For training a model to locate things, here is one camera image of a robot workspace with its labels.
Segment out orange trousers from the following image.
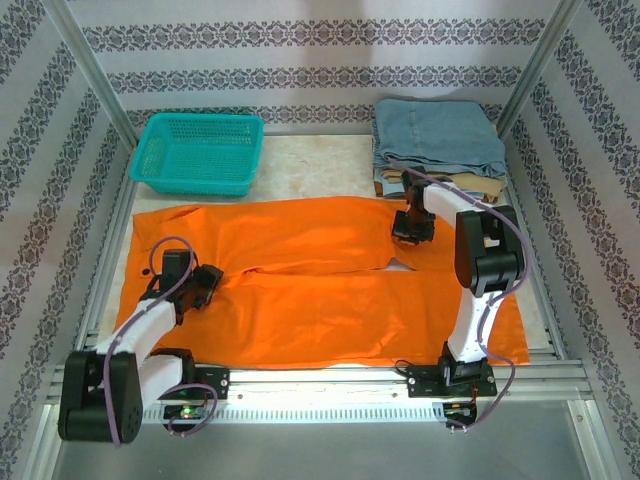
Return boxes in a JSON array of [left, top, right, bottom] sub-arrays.
[[115, 194, 531, 370]]

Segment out folded tan trousers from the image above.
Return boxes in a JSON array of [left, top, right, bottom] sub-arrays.
[[374, 168, 504, 199]]

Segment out folded blue denim trousers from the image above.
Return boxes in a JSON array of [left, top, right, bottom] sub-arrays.
[[373, 98, 508, 180]]

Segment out teal plastic basket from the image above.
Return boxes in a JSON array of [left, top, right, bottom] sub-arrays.
[[128, 112, 265, 198]]

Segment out perforated metal strip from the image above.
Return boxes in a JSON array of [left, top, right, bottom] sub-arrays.
[[67, 402, 446, 425]]

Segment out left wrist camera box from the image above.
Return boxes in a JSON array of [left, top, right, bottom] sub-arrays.
[[158, 248, 192, 291]]

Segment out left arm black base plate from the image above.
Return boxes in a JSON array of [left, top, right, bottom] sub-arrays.
[[192, 365, 231, 400]]

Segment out aluminium side rail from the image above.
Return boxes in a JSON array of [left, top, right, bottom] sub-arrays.
[[502, 184, 569, 359], [74, 144, 139, 361]]

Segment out aluminium mounting rail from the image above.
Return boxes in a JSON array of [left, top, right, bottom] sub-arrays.
[[47, 349, 591, 404]]

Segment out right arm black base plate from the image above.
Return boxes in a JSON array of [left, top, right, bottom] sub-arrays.
[[405, 362, 498, 400]]

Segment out aluminium frame post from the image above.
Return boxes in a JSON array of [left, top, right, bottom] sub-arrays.
[[492, 0, 584, 141], [47, 0, 140, 149]]

